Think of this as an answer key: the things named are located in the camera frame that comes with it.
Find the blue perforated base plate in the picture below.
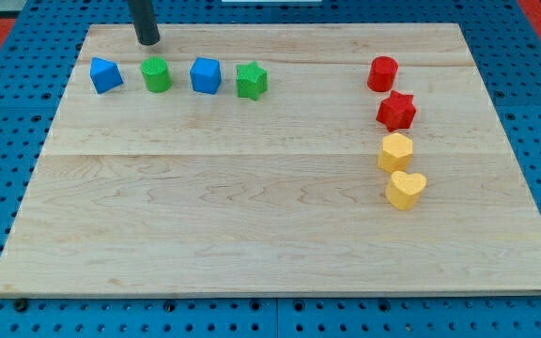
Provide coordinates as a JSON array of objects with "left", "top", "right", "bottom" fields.
[{"left": 0, "top": 0, "right": 541, "bottom": 337}]

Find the blue cube block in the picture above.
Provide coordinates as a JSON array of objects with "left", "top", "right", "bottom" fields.
[{"left": 190, "top": 57, "right": 222, "bottom": 95}]

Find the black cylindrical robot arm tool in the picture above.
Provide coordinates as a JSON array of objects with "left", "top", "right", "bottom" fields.
[{"left": 128, "top": 0, "right": 161, "bottom": 46}]

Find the yellow hexagon block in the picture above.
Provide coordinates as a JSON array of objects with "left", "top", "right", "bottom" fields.
[{"left": 378, "top": 132, "right": 413, "bottom": 173}]

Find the yellow heart block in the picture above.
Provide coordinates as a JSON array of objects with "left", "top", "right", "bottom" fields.
[{"left": 385, "top": 171, "right": 427, "bottom": 210}]

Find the green cylinder block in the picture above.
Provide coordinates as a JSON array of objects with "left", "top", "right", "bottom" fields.
[{"left": 140, "top": 56, "right": 172, "bottom": 93}]

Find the light wooden board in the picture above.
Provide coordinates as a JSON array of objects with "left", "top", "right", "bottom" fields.
[{"left": 0, "top": 23, "right": 541, "bottom": 299}]

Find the red star block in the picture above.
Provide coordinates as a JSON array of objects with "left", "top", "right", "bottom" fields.
[{"left": 376, "top": 90, "right": 416, "bottom": 131}]

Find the green star block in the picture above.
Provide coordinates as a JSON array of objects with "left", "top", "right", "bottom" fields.
[{"left": 236, "top": 61, "right": 268, "bottom": 100}]

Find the blue triangular block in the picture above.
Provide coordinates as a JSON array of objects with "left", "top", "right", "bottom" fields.
[{"left": 89, "top": 57, "right": 124, "bottom": 94}]

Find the red cylinder block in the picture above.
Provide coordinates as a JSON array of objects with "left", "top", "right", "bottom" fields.
[{"left": 367, "top": 56, "right": 398, "bottom": 92}]

